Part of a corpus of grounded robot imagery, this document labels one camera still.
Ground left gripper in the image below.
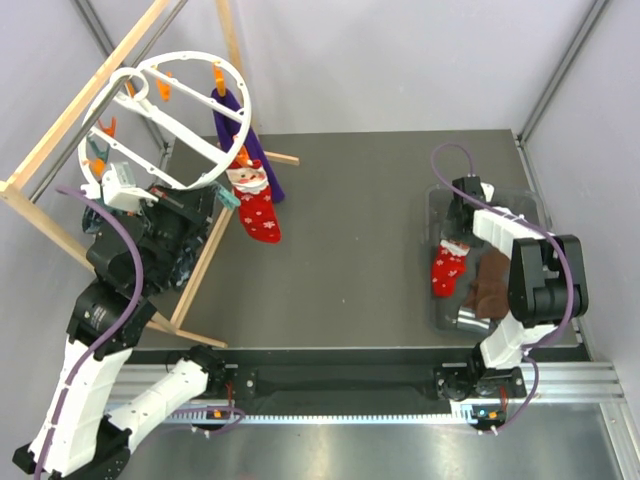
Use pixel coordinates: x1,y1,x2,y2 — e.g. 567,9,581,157
138,180,221,292

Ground red santa sock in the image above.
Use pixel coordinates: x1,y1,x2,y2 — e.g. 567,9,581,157
226,160,281,244
431,239,471,298

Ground teal clip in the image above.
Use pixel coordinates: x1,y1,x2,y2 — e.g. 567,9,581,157
212,182,241,210

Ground orange clip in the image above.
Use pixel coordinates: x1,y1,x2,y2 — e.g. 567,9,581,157
235,145,252,168
212,62,227,98

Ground white round clip hanger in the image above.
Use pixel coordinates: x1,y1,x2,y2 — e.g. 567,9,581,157
77,50,252,199

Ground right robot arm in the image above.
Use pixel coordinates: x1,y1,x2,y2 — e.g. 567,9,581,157
442,176,588,396

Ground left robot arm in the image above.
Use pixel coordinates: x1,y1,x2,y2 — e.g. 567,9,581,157
12,185,231,479

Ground orange clip on towel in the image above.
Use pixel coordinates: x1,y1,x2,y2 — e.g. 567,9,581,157
212,62,227,98

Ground brown sock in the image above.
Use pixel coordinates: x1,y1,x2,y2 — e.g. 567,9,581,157
462,248,510,321

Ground dark patterned shorts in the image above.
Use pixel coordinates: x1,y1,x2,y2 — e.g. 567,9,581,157
82,206,206,296

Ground clear plastic bin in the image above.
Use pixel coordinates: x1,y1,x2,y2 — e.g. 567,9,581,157
422,183,584,337

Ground purple towel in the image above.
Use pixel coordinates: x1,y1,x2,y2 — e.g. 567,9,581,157
211,88,286,204

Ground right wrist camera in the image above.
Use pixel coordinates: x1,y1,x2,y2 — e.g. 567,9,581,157
452,176,495,203

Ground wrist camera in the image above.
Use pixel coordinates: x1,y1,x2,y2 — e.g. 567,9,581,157
452,176,495,203
101,161,142,213

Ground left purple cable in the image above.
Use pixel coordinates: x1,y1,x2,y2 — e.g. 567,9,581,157
32,185,146,476

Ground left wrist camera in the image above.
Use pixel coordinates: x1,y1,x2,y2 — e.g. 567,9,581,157
101,161,142,213

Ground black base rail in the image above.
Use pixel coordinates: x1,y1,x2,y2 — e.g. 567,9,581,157
199,347,521,416

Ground wooden drying rack frame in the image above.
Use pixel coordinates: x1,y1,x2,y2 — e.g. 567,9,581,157
1,1,281,340

